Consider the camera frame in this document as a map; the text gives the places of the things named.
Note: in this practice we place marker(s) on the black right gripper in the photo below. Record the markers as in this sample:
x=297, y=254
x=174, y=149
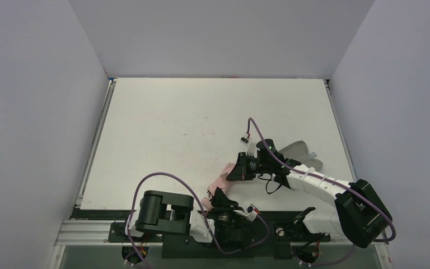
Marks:
x=242, y=167

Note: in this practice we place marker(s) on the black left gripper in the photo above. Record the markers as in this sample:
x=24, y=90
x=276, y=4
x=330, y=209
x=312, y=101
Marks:
x=221, y=201

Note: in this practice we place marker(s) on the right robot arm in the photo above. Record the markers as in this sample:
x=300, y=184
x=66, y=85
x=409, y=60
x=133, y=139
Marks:
x=358, y=212

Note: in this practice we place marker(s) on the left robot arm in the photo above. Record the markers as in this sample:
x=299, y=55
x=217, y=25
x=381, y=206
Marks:
x=174, y=219

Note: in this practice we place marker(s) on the grey umbrella sleeve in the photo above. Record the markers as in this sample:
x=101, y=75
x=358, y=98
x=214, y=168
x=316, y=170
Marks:
x=299, y=151

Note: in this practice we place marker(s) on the pink folding umbrella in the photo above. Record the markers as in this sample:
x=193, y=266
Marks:
x=221, y=183

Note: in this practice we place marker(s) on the aluminium table frame rail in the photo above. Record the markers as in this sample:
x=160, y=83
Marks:
x=85, y=228

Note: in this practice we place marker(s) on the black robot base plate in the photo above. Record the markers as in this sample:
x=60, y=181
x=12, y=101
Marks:
x=279, y=234

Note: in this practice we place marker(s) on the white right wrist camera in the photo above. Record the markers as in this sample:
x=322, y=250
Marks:
x=251, y=149

